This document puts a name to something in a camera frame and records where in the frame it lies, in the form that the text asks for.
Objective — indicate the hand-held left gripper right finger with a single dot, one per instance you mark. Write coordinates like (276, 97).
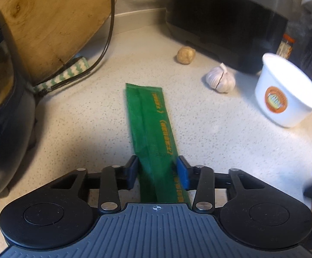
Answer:
(182, 172)

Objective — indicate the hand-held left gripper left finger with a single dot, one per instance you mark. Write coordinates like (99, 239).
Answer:
(132, 172)

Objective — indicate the green chopstick packet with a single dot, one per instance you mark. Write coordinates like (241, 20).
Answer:
(150, 129)

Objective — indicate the white paper cup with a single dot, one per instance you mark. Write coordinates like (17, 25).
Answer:
(282, 86)

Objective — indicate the garlic bulb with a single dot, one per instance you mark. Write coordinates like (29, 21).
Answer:
(220, 79)

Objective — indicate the ginger piece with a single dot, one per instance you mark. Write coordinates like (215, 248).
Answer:
(186, 55)

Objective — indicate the brown sauce jar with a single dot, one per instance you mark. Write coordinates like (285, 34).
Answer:
(285, 47)

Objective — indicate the black rice cooker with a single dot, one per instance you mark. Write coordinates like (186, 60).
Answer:
(2, 129)

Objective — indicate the black countertop appliance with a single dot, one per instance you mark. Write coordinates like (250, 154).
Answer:
(225, 24)

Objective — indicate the round wooden cutting board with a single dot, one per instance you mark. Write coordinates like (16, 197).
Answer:
(51, 18)

